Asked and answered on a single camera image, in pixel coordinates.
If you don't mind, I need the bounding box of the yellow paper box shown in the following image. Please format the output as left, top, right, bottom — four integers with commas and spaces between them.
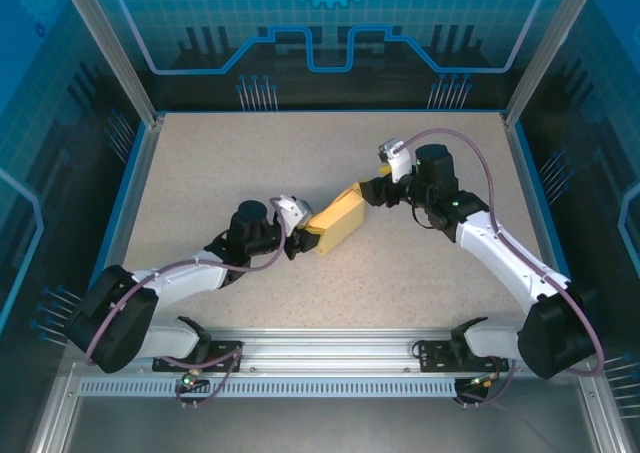
308, 181, 369, 259

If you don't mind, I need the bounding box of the blue table edge strip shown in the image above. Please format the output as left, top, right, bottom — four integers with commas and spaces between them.
514, 120, 584, 304
79, 120, 151, 304

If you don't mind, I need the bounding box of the small connector with green light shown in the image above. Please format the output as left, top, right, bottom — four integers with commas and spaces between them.
467, 372, 501, 390
180, 367, 209, 390

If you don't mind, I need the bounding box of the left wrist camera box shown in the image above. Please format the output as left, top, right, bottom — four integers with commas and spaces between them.
275, 194, 314, 232

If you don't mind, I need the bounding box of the aluminium frame beam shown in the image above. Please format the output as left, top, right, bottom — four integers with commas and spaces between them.
64, 327, 599, 374

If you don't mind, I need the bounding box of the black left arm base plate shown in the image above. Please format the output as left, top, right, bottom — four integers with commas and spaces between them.
152, 340, 246, 374

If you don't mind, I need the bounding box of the slotted cable duct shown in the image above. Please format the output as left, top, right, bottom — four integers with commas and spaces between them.
78, 378, 459, 399

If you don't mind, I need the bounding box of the aluminium frame post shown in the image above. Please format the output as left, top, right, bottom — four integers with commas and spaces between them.
54, 0, 167, 130
502, 0, 604, 129

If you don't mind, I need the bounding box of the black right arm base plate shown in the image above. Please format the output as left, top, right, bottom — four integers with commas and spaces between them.
417, 340, 511, 374

